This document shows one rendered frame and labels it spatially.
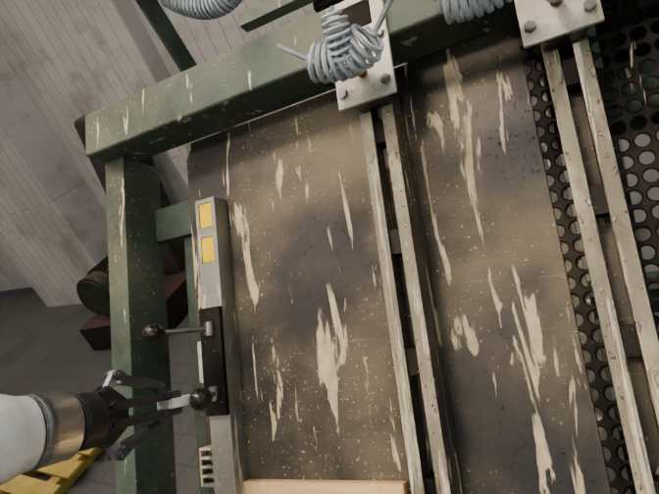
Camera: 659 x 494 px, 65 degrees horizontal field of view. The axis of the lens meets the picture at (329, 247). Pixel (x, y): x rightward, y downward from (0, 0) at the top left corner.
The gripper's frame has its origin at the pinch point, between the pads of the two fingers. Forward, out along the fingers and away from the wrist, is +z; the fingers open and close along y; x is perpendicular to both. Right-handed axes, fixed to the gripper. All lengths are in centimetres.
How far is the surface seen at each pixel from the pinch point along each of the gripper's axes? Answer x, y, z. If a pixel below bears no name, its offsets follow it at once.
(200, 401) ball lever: 4.6, 0.2, 0.0
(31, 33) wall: -339, -311, 192
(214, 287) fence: -0.6, -19.7, 11.6
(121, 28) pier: -220, -263, 187
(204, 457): -6.8, 11.7, 12.7
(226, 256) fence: 1.0, -25.9, 14.0
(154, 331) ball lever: -5.3, -12.1, 0.4
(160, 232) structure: -21.5, -36.1, 19.2
